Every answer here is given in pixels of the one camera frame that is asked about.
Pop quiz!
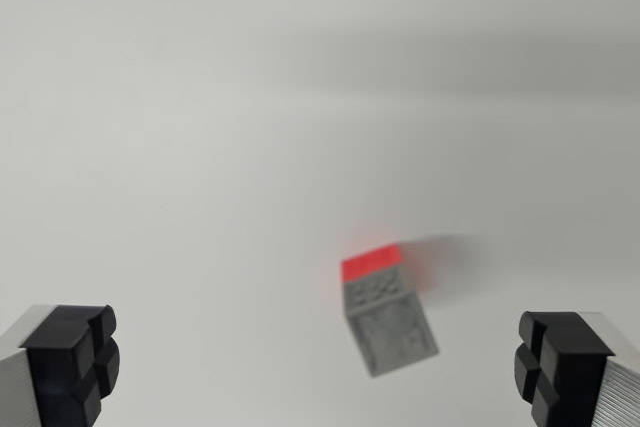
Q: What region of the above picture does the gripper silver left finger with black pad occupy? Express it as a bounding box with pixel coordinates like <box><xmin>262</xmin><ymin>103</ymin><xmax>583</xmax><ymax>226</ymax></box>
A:
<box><xmin>0</xmin><ymin>303</ymin><xmax>122</xmax><ymax>427</ymax></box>

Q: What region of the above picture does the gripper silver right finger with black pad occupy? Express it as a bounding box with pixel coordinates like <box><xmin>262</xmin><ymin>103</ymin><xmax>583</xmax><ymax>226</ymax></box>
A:
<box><xmin>512</xmin><ymin>310</ymin><xmax>640</xmax><ymax>427</ymax></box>

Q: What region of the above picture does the grey embossed rubber cube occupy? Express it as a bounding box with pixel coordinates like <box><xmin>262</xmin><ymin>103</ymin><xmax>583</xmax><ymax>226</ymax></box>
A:
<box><xmin>343</xmin><ymin>275</ymin><xmax>441</xmax><ymax>380</ymax></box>

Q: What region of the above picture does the red embossed rubber cube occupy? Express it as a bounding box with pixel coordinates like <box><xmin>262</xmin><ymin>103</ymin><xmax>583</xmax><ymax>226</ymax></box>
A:
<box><xmin>340</xmin><ymin>243</ymin><xmax>432</xmax><ymax>294</ymax></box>

